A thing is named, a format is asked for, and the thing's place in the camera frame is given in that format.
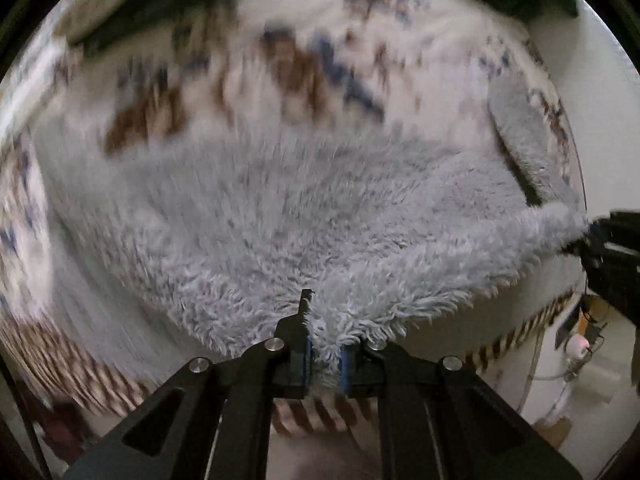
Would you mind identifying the grey fluffy fleece pants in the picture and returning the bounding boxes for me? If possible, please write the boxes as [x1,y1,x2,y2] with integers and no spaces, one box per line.
[34,77,588,382]

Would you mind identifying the white round device on floor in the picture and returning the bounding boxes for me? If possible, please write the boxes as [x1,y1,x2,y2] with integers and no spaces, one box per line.
[564,333,590,362]

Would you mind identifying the floral plush bed blanket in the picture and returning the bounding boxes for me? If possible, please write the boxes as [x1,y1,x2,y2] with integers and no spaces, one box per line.
[1,0,584,416]

